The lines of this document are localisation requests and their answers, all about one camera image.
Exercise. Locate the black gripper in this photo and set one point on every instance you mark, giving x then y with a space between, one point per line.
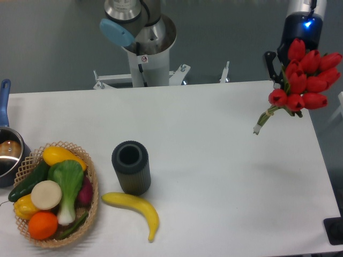
297 26

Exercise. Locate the red tulip bouquet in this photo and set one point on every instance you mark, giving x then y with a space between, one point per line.
302 82

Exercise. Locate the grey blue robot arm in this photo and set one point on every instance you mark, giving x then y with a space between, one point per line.
147 35

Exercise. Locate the white furniture piece right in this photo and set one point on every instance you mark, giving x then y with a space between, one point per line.
336 117

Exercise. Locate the black device at edge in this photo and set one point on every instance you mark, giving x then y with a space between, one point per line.
333 228

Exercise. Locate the dark grey ribbed vase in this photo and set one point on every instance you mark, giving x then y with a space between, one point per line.
130 161

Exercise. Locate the yellow banana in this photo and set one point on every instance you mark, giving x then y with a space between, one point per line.
135 203

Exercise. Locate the purple sweet potato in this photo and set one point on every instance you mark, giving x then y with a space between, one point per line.
85 194

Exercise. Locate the green bok choy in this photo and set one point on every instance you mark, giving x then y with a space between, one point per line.
68 175

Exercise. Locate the yellow squash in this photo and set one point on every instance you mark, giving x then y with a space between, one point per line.
53 155

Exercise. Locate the green bean pod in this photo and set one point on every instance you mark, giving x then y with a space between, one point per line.
74 227

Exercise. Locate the woven wicker basket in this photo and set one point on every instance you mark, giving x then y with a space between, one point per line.
86 208

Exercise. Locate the dark green cucumber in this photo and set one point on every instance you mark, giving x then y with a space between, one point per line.
25 187

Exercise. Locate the cream round radish slice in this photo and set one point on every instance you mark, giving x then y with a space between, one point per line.
46 195

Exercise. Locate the orange fruit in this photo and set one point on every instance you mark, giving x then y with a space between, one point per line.
42 225

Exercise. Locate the yellow bell pepper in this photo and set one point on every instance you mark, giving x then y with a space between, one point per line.
24 208

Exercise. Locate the white metal mounting frame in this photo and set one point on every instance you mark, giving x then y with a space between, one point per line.
177 77

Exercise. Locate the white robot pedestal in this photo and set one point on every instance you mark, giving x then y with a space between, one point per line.
149 63

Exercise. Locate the blue handled saucepan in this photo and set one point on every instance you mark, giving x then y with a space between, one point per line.
13 148

